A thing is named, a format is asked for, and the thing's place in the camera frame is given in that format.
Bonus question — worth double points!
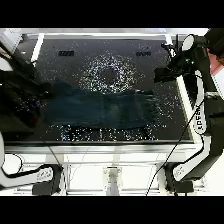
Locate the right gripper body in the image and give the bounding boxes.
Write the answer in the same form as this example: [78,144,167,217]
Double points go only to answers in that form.
[153,64,181,84]

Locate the black pants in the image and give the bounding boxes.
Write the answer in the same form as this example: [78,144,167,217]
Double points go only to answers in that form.
[41,78,161,131]

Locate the silver frame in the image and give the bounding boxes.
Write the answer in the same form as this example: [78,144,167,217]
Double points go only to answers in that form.
[0,32,224,197]

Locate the black cable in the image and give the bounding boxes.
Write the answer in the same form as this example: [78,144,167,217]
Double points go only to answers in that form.
[145,106,202,197]

